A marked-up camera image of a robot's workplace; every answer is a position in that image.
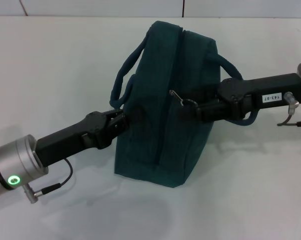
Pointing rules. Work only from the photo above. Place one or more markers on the dark teal insulated lunch bag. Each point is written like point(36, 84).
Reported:
point(165, 125)

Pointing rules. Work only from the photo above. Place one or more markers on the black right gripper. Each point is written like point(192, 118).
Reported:
point(265, 92)

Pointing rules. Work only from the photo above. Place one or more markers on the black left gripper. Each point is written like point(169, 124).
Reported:
point(73, 136)

